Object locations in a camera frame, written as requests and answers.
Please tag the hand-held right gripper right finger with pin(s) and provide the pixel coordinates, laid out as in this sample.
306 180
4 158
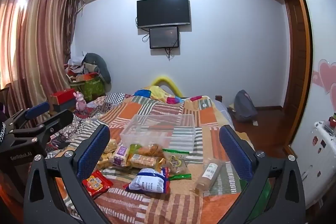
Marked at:
235 153

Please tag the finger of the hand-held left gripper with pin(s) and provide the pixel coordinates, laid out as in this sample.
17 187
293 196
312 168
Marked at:
36 110
61 118

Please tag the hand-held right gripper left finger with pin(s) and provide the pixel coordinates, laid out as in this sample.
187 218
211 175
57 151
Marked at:
94 151

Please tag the yellow wafer packet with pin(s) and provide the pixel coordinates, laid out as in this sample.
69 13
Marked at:
111 145
102 161

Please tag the purple snack packet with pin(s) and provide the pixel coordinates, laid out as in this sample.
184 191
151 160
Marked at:
121 154

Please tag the tan cracker packet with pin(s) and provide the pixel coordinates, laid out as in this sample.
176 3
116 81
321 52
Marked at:
208 174

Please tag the orange bread packet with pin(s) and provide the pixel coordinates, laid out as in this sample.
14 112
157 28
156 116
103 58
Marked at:
144 161

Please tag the green-edged clear pastry packet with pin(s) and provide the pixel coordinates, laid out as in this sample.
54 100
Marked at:
176 161

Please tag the clear plastic container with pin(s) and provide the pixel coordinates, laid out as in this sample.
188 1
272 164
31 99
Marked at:
157 132

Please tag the black box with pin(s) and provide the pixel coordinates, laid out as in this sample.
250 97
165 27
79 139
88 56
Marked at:
64 106

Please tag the checkered patterned quilt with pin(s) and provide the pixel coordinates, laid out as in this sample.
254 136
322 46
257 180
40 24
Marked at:
78 121

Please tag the red box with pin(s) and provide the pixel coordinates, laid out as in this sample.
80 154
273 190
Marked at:
63 95

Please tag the pink toy rabbit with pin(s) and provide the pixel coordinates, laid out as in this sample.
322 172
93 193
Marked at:
80 102

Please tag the red sausage packet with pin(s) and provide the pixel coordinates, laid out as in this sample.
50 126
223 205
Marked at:
97 183

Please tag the green snack packet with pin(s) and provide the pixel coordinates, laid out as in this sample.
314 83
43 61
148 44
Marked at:
263 187

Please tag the grey backpack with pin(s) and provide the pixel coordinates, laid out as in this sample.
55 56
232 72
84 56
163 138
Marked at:
244 106

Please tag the pile of clutter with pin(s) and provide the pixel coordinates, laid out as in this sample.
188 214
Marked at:
76 69

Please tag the blue white snack bag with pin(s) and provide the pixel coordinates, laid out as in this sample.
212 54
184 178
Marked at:
147 182

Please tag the grey cushion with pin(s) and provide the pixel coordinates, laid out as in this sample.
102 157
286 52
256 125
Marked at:
101 64

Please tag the white appliance with stickers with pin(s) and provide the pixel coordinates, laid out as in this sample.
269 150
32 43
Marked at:
309 161

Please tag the striped brown curtain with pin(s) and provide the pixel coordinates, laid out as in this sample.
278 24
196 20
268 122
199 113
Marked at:
34 29

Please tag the orange striped patchwork bedspread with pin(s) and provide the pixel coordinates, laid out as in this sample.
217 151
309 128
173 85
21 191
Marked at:
157 203

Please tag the yellow multicolour fleece blanket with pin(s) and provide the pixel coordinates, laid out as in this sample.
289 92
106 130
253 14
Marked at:
157 94

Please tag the red cup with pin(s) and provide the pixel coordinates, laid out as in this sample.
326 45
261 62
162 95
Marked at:
332 123

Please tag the brown wooden door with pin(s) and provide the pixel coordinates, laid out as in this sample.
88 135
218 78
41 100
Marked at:
296 69

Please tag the pink heart sticker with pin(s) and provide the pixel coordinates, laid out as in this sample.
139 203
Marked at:
325 74

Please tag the white wardrobe door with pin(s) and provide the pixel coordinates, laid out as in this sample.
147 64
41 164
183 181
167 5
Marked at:
320 16

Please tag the small black wall monitor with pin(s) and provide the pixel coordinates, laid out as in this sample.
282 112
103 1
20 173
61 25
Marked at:
164 37

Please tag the large black wall television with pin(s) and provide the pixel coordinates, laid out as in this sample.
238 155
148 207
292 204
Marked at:
162 11

